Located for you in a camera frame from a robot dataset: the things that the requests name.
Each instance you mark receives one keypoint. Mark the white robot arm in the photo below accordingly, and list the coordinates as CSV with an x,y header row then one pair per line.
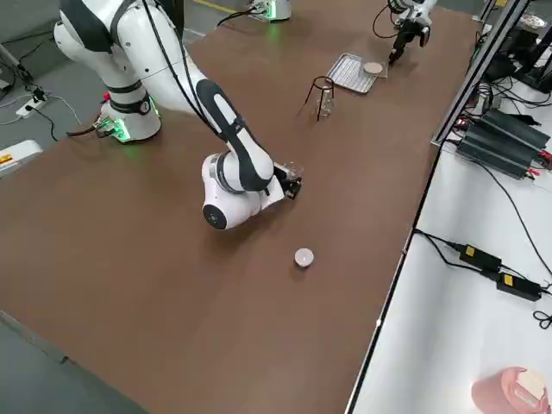
x,y
282,6
142,64

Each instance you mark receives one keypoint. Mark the pink plastic container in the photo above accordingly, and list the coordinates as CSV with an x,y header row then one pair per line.
x,y
496,392

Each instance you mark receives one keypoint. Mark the clear glass beaker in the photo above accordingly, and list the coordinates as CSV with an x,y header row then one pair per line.
x,y
295,171

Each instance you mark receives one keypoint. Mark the white box orange label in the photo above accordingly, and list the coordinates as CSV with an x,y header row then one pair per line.
x,y
17,157

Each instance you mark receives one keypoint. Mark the white power strip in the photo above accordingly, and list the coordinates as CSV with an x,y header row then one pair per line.
x,y
30,108

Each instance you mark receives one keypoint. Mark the black metal tripod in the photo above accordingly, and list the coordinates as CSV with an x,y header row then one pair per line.
x,y
306,100

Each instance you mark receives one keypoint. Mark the black power adapter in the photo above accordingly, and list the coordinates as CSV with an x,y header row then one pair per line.
x,y
478,256
517,285

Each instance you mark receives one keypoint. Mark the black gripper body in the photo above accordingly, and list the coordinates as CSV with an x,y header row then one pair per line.
x,y
409,30
282,179

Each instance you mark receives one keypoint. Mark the aluminium frame post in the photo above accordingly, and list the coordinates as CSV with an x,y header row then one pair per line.
x,y
474,77

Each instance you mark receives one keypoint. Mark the small white round cap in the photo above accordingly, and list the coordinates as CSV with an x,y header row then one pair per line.
x,y
304,257

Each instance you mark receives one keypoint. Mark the black finned power supply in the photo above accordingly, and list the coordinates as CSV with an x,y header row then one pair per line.
x,y
500,142

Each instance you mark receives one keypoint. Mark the ribbed metal tray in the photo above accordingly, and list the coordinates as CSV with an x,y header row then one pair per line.
x,y
347,71

